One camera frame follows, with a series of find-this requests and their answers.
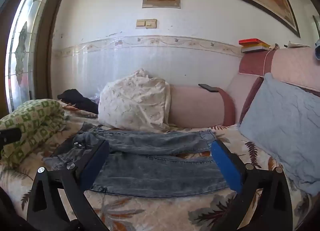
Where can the blue denim pants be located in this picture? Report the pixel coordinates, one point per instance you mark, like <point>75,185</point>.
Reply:
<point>155,171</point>

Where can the white patterned pillow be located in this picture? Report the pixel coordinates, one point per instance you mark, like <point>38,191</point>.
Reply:
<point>135,103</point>

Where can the black remote control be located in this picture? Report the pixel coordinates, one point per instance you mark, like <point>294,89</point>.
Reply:
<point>208,87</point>

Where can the grey book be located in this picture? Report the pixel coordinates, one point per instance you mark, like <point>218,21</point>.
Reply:
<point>253,49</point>

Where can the wooden door with glass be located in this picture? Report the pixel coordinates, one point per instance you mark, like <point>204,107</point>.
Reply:
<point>25,46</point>

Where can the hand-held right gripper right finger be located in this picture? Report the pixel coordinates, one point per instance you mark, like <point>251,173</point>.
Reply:
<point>226,166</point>

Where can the green patterned quilt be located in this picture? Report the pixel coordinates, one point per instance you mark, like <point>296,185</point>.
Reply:
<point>32,121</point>

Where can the yellow book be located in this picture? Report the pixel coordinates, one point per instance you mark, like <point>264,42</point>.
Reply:
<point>260,45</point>

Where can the red book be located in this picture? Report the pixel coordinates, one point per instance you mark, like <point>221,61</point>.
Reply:
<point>250,41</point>

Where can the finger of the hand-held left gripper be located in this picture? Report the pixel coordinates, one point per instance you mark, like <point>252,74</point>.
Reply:
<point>10,136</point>

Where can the leaf print blanket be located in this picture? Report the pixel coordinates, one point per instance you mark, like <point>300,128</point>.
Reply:
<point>155,211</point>

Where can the dark cloth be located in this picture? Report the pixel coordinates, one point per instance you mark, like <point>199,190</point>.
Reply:
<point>75,98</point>

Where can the light blue pillow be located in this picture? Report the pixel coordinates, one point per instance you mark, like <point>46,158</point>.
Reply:
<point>282,126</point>

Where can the beige light switch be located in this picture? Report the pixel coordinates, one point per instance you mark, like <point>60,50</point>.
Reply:
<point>146,23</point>

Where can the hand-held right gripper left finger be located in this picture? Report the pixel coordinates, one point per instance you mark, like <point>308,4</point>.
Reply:
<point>93,168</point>

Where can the white paper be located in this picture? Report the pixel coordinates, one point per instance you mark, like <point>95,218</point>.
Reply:
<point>297,44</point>

